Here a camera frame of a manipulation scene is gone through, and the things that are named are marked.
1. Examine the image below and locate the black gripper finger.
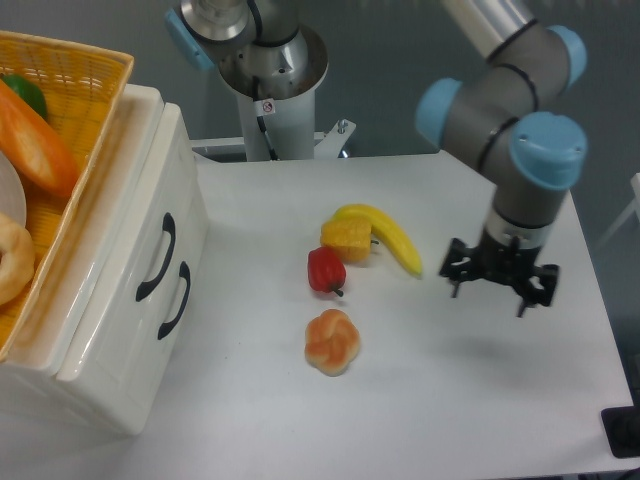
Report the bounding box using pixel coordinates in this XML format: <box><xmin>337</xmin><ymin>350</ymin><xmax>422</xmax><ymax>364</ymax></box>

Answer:
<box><xmin>439</xmin><ymin>238</ymin><xmax>480</xmax><ymax>298</ymax></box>
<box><xmin>514</xmin><ymin>264</ymin><xmax>559</xmax><ymax>318</ymax></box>

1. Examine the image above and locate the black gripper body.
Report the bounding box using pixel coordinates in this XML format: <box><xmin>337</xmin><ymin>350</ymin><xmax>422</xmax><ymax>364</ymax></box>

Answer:
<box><xmin>469</xmin><ymin>226</ymin><xmax>542</xmax><ymax>290</ymax></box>

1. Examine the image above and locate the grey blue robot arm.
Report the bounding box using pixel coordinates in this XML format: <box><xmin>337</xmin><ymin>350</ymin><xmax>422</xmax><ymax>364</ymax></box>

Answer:
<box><xmin>165</xmin><ymin>1</ymin><xmax>588</xmax><ymax>309</ymax></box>

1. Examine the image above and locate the white drawer cabinet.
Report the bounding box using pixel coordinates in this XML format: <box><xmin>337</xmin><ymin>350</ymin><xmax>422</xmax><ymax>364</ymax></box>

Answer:
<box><xmin>0</xmin><ymin>83</ymin><xmax>168</xmax><ymax>436</ymax></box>

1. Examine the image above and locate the yellow bell pepper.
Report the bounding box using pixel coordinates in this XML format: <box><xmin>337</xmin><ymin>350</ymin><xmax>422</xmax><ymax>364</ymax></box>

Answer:
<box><xmin>320</xmin><ymin>217</ymin><xmax>377</xmax><ymax>263</ymax></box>

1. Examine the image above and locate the yellow banana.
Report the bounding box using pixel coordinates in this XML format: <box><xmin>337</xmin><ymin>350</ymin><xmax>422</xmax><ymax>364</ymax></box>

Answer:
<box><xmin>332</xmin><ymin>204</ymin><xmax>423</xmax><ymax>278</ymax></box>

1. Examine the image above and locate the red bell pepper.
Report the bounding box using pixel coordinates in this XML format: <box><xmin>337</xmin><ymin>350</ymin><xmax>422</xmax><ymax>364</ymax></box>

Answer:
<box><xmin>307</xmin><ymin>246</ymin><xmax>346</xmax><ymax>297</ymax></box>

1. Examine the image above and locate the knotted bread roll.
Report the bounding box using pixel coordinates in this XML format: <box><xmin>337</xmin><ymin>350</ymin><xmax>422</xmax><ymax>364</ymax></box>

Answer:
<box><xmin>304</xmin><ymin>309</ymin><xmax>361</xmax><ymax>377</ymax></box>

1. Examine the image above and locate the black device at edge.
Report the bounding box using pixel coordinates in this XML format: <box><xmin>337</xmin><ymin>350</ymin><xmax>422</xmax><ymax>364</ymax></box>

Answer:
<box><xmin>601</xmin><ymin>406</ymin><xmax>639</xmax><ymax>459</ymax></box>

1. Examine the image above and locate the yellow woven basket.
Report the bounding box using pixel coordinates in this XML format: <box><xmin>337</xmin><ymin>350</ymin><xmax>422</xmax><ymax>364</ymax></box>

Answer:
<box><xmin>1</xmin><ymin>31</ymin><xmax>134</xmax><ymax>359</ymax></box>

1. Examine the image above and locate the orange baguette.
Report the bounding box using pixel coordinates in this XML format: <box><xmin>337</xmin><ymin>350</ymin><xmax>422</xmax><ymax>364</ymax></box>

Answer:
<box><xmin>1</xmin><ymin>81</ymin><xmax>81</xmax><ymax>198</ymax></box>

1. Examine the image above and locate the beige bagel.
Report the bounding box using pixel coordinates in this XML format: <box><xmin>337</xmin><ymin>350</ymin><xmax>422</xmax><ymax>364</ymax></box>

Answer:
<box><xmin>1</xmin><ymin>213</ymin><xmax>35</xmax><ymax>305</ymax></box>

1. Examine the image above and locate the white plate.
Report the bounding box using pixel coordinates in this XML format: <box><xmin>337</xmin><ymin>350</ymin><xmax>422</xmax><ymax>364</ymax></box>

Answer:
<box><xmin>0</xmin><ymin>154</ymin><xmax>27</xmax><ymax>227</ymax></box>

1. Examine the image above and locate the green pepper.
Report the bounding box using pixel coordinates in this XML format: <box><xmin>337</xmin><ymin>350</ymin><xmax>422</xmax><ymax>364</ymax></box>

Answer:
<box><xmin>1</xmin><ymin>73</ymin><xmax>48</xmax><ymax>121</ymax></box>

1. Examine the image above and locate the white chair frame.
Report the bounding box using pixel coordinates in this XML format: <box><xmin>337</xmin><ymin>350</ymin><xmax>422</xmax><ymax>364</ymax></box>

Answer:
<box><xmin>595</xmin><ymin>173</ymin><xmax>640</xmax><ymax>250</ymax></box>

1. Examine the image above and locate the lower drawer black handle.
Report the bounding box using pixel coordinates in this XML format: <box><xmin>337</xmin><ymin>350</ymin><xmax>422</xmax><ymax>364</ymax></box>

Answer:
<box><xmin>157</xmin><ymin>261</ymin><xmax>192</xmax><ymax>341</ymax></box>

